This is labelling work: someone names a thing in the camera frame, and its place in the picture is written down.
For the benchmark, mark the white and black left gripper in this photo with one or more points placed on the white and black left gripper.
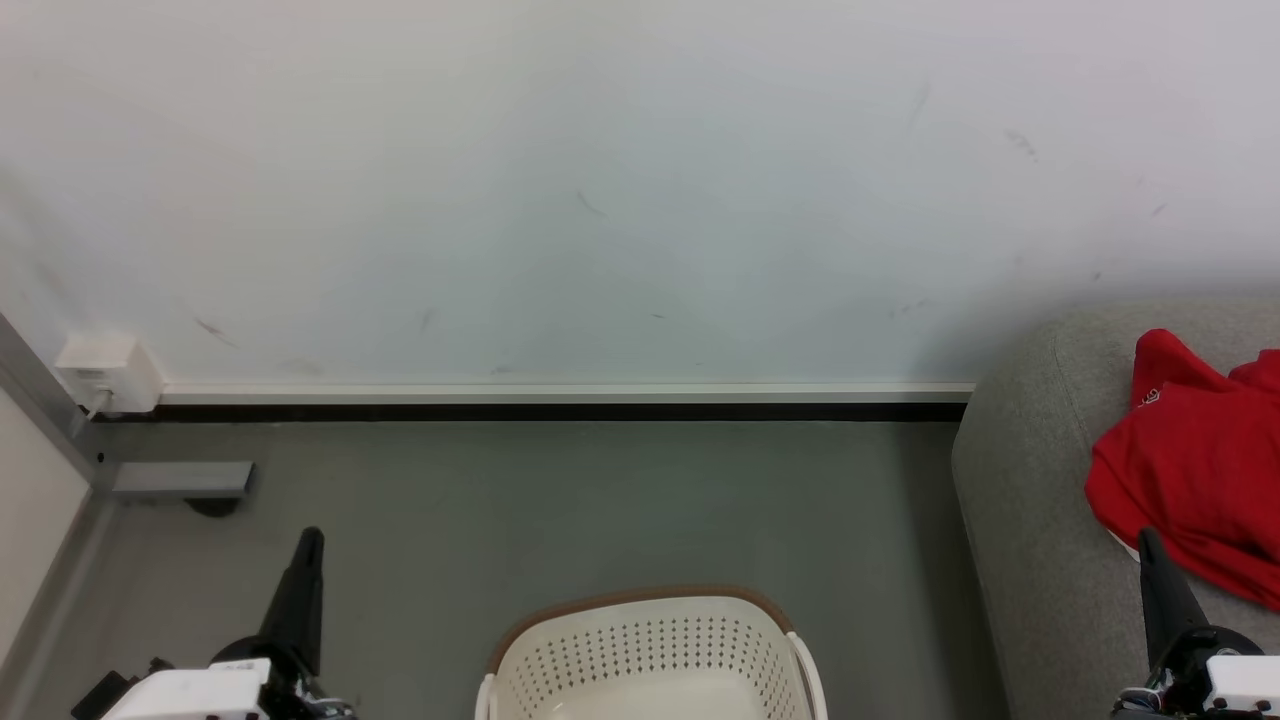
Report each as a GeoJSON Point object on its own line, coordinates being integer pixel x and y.
{"type": "Point", "coordinates": [200, 695]}

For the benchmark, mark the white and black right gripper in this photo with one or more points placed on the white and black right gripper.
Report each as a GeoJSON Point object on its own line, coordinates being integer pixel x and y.
{"type": "Point", "coordinates": [1235, 680]}

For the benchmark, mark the red shirt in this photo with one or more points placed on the red shirt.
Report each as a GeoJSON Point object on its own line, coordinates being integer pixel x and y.
{"type": "Point", "coordinates": [1190, 470]}

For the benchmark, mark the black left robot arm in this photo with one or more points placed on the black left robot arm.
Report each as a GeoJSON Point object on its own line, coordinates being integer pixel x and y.
{"type": "Point", "coordinates": [115, 690]}

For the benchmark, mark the grey fabric sofa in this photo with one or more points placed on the grey fabric sofa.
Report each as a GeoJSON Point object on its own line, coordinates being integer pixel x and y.
{"type": "Point", "coordinates": [1030, 500]}

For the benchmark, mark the black partition foot pad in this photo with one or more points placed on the black partition foot pad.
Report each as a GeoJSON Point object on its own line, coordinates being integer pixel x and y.
{"type": "Point", "coordinates": [212, 507]}

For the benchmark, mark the white partition panel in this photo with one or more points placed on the white partition panel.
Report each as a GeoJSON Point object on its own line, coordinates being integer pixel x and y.
{"type": "Point", "coordinates": [35, 510]}

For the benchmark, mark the black baseboard strip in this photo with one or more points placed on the black baseboard strip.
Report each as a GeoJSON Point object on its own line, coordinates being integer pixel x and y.
{"type": "Point", "coordinates": [560, 412]}

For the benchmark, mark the white perforated laundry basket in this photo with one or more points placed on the white perforated laundry basket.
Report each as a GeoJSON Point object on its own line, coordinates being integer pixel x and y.
{"type": "Point", "coordinates": [650, 650]}

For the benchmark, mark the white wall outlet box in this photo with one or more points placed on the white wall outlet box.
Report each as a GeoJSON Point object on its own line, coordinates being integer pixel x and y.
{"type": "Point", "coordinates": [108, 370]}

